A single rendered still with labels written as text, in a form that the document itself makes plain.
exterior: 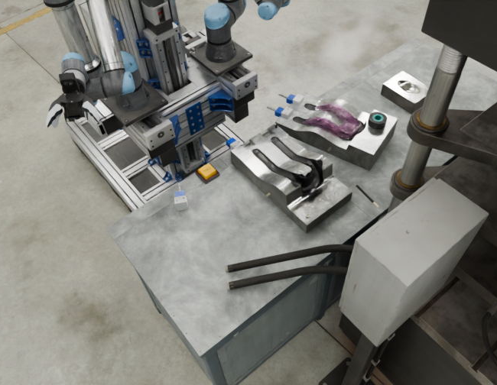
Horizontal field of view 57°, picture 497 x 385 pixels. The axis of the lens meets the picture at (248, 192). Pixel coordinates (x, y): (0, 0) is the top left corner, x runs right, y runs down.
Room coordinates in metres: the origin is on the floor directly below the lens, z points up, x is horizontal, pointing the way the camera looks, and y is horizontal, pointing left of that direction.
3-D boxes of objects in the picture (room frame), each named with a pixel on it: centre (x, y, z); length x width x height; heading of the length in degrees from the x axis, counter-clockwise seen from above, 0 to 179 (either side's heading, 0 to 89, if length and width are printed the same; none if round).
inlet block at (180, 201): (1.23, 0.30, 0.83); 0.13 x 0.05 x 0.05; 7
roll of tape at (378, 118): (1.47, -0.61, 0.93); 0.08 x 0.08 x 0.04
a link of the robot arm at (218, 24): (1.92, 0.07, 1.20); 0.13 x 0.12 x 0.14; 151
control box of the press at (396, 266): (0.57, -0.41, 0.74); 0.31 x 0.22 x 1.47; 125
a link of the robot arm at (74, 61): (1.34, 0.57, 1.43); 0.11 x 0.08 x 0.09; 10
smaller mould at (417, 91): (1.74, -0.84, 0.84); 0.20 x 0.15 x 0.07; 35
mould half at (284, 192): (1.27, -0.19, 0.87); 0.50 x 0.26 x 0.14; 35
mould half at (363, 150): (1.54, -0.43, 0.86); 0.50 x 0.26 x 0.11; 52
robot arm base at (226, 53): (1.91, 0.07, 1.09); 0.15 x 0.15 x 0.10
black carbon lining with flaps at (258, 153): (1.29, -0.19, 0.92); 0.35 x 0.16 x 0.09; 35
